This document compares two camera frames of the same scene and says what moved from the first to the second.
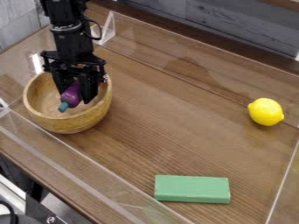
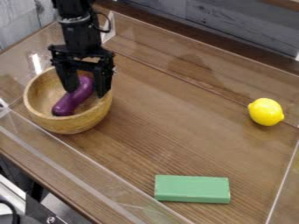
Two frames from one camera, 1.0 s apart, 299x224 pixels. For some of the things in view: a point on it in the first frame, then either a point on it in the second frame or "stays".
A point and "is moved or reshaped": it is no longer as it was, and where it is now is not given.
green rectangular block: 191,189 stays
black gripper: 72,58 -> 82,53
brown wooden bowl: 42,103 stays
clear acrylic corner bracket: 107,29 stays
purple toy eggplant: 70,96 is moved or reshaped
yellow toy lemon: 266,112 stays
